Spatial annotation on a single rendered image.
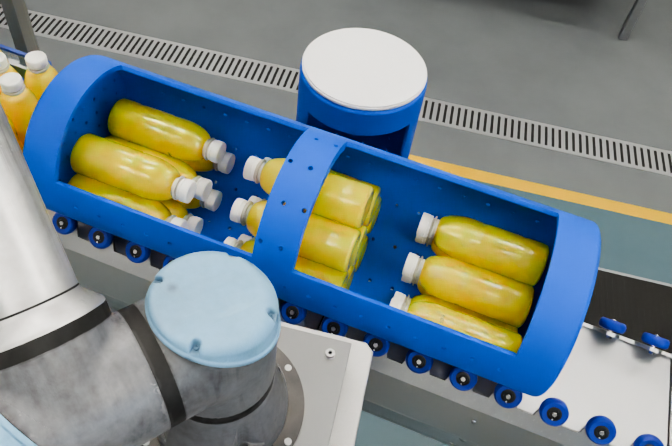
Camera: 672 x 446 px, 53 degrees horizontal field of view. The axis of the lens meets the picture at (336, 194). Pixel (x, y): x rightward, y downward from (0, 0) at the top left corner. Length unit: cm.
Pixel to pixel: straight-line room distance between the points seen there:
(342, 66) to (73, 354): 104
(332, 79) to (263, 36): 187
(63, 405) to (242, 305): 16
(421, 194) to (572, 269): 33
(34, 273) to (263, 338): 19
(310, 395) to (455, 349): 28
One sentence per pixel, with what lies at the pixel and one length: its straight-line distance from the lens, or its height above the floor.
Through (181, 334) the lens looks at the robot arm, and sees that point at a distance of 58.
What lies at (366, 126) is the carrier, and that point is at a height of 99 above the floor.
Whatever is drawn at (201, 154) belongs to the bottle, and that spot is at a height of 111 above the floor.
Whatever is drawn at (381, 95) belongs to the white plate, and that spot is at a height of 104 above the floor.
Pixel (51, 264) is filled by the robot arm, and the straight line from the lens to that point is 60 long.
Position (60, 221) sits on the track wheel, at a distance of 130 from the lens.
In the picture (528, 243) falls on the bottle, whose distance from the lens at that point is 110.
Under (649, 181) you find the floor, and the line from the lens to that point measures 310.
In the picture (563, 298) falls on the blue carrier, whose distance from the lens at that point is 97.
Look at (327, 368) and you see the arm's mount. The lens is 83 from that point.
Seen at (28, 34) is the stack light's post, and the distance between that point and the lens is 181.
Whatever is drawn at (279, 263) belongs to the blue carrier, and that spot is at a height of 114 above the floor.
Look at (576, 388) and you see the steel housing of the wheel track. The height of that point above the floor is 93.
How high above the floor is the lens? 196
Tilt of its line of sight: 49 degrees down
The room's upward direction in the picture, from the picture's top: 9 degrees clockwise
